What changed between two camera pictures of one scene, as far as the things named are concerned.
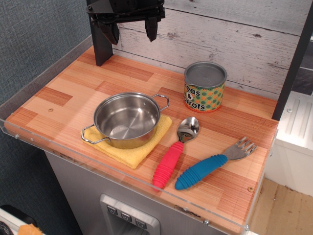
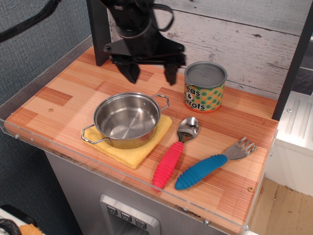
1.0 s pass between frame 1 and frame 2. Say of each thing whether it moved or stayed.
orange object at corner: stayed
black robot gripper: moved
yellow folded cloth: stayed
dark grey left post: stayed
